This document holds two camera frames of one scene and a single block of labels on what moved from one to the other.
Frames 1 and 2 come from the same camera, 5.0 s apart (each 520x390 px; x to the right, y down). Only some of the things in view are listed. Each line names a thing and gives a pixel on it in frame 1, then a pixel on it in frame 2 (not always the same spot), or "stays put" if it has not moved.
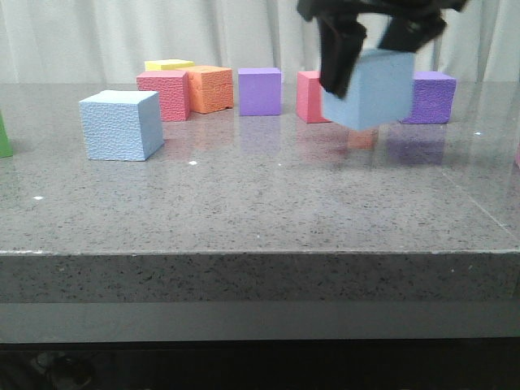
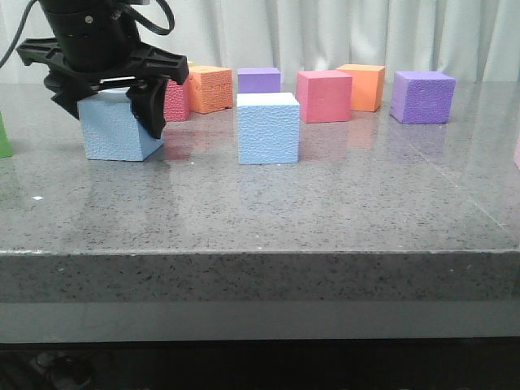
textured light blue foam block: [122, 125] stays put
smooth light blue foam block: [381, 94] → [268, 128]
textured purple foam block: [433, 99] stays put
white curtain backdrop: [62, 41] stays put
